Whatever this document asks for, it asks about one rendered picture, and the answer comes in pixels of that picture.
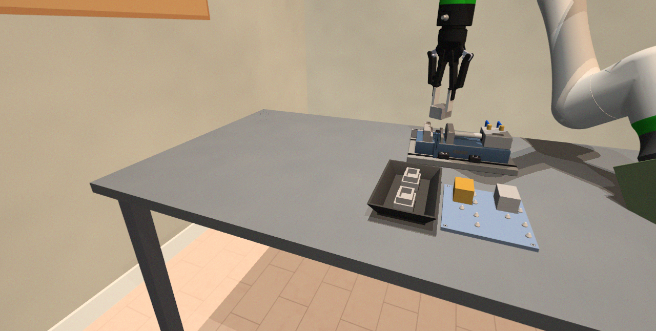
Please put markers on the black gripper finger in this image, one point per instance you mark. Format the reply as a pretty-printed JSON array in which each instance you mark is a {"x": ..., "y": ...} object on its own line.
[
  {"x": 456, "y": 80},
  {"x": 435, "y": 76}
]

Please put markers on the orange rectangular block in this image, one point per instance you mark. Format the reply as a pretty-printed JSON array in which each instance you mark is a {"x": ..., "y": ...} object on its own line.
[{"x": 463, "y": 190}]

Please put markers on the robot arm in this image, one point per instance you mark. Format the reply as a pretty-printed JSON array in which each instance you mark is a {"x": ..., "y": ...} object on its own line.
[{"x": 582, "y": 95}]

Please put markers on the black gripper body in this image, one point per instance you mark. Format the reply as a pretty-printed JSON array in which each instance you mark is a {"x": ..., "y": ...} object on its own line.
[{"x": 451, "y": 39}]

